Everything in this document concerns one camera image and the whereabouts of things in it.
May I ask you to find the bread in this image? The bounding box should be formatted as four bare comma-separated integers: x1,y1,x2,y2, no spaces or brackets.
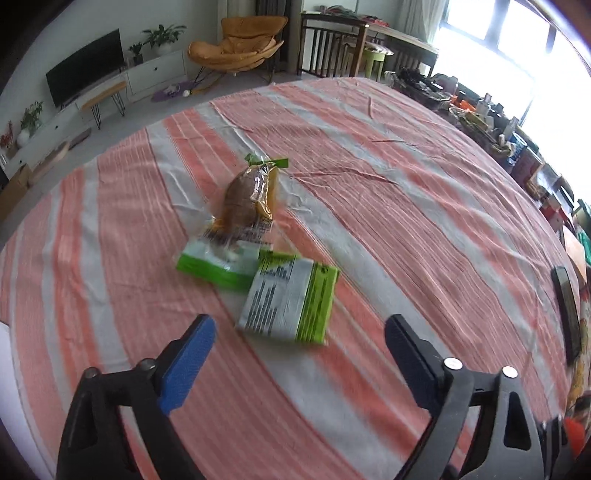
175,154,289,291

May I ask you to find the white television cabinet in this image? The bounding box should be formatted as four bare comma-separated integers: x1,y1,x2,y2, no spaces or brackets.
0,48,188,178

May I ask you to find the orange lounge chair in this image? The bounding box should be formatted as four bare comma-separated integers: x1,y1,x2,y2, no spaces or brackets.
188,16,289,86

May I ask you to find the green stool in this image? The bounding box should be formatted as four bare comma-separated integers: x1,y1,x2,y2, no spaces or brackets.
355,46,393,81

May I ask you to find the black smartphone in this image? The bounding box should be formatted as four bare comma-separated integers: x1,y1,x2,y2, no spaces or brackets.
551,266,581,363

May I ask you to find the white board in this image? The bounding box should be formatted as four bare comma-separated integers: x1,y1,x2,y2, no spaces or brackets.
0,323,56,480

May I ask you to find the woven basket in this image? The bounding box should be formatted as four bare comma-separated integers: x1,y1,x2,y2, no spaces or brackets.
448,104,509,158

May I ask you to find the black television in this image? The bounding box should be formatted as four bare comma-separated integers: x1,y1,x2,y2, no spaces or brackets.
45,28,126,109

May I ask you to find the window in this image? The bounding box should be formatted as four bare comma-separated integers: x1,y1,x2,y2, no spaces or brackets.
434,0,591,139

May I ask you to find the orange knitted cushion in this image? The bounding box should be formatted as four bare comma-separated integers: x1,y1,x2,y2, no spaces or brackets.
566,418,591,455

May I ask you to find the white curtain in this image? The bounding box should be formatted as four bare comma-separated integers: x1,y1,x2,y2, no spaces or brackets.
397,0,451,44

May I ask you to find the large green potted plant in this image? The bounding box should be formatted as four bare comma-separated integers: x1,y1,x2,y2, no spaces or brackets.
142,24,187,57

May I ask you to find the orange striped tablecloth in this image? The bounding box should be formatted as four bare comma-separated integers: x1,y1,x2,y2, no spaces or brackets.
0,78,585,480

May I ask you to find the purple floor mat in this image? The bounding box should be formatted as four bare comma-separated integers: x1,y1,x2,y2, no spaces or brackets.
151,80,195,103

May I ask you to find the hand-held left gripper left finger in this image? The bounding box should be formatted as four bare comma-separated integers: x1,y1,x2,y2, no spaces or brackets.
55,314,218,480

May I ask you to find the floral cloth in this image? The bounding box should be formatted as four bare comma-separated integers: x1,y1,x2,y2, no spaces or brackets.
568,295,591,416

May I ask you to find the brown book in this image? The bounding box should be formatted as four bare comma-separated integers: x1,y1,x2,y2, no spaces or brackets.
561,226,587,273

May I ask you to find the wooden slatted desk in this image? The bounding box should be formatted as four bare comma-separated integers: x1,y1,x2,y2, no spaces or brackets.
298,11,439,79

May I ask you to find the green white snack packet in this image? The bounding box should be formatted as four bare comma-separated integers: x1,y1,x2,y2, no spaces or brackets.
235,251,340,346

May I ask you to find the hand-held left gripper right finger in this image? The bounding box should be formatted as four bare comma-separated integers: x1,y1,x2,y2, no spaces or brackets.
385,314,550,480

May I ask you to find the wooden stool with metal legs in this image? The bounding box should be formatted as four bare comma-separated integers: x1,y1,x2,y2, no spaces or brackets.
76,82,129,130

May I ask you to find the cardboard box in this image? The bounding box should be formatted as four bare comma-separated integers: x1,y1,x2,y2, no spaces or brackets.
0,164,33,208

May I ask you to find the green plant with white vase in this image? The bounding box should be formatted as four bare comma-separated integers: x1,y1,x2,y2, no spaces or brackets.
16,102,44,148

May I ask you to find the grey curtain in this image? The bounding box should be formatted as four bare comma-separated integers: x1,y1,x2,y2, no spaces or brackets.
256,0,291,24

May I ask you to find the dark basket of items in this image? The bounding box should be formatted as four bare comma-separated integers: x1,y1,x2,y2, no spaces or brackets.
392,68,444,100

